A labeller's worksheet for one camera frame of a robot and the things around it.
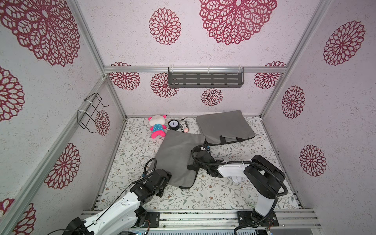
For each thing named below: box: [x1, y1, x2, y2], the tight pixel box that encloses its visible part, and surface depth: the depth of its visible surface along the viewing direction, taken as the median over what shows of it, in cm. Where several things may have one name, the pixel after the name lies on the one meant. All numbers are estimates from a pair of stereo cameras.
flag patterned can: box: [179, 117, 190, 134], surface depth 112 cm
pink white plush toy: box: [147, 114, 167, 140], surface depth 111 cm
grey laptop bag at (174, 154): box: [149, 129, 207, 190], surface depth 97 cm
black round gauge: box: [167, 119, 180, 131], surface depth 115 cm
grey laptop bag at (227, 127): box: [195, 109, 256, 146], surface depth 114 cm
